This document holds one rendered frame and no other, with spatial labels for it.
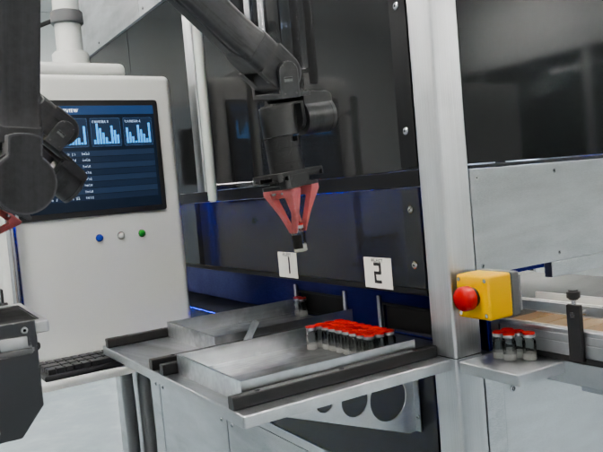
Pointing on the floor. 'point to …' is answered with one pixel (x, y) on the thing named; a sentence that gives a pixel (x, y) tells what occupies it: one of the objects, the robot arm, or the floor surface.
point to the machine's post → (446, 216)
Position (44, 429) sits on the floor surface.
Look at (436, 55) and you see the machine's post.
